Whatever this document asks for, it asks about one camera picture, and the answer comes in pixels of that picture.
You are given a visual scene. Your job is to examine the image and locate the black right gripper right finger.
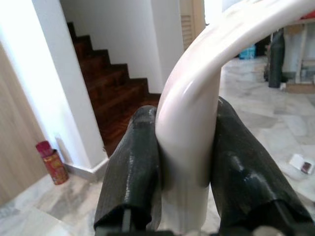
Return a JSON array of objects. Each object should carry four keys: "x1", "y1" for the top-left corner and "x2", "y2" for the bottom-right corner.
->
[{"x1": 211, "y1": 96, "x2": 315, "y2": 234}]

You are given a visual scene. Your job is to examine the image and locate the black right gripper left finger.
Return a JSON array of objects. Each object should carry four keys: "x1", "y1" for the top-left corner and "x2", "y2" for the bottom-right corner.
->
[{"x1": 93, "y1": 105, "x2": 163, "y2": 233}]

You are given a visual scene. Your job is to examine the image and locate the cream long handled dustpan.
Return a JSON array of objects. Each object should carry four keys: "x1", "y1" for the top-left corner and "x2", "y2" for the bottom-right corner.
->
[{"x1": 155, "y1": 0, "x2": 315, "y2": 233}]

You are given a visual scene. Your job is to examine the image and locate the white box with dark print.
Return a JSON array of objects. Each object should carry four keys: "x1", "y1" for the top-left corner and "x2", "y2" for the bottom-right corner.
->
[{"x1": 288, "y1": 153, "x2": 315, "y2": 175}]

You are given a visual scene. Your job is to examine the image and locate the red spray can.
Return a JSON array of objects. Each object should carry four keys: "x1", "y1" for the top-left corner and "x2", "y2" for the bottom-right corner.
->
[{"x1": 35, "y1": 141, "x2": 69, "y2": 185}]

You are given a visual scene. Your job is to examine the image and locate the dark wooden staircase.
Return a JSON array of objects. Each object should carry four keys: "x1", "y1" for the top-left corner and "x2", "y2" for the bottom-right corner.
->
[{"x1": 66, "y1": 22, "x2": 160, "y2": 157}]

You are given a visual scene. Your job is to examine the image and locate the flat brown cardboard plank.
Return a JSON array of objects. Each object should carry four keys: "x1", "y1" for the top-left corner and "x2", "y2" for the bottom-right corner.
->
[{"x1": 280, "y1": 82, "x2": 315, "y2": 94}]

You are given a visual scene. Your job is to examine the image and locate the tall black rolled bag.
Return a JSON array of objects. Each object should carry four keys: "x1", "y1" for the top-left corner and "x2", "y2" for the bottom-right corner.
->
[{"x1": 267, "y1": 28, "x2": 285, "y2": 89}]

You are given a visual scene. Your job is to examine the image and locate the blue crate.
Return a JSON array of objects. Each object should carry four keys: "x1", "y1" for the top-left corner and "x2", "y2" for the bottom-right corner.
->
[{"x1": 238, "y1": 45, "x2": 256, "y2": 59}]

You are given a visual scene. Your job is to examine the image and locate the light wood panel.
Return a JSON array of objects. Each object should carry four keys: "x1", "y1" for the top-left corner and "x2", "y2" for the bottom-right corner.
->
[{"x1": 0, "y1": 40, "x2": 49, "y2": 206}]

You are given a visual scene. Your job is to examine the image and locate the light louvred wooden door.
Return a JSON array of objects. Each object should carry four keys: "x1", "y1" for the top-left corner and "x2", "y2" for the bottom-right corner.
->
[{"x1": 179, "y1": 0, "x2": 206, "y2": 52}]

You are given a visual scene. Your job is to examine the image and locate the red cloth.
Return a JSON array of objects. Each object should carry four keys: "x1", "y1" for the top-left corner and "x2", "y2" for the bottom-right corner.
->
[{"x1": 299, "y1": 12, "x2": 315, "y2": 24}]

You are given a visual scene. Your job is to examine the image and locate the white shelf frame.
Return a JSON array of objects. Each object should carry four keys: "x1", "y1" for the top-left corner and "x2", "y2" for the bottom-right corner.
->
[{"x1": 283, "y1": 19, "x2": 315, "y2": 86}]

